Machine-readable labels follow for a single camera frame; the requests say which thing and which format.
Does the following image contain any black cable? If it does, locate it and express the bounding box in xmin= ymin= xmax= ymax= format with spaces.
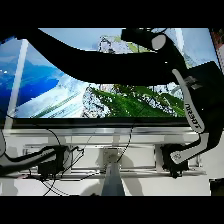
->
xmin=114 ymin=121 xmax=137 ymax=165
xmin=45 ymin=128 xmax=64 ymax=149

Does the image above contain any silver frame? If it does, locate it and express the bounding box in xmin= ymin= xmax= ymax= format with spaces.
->
xmin=0 ymin=126 xmax=208 ymax=197

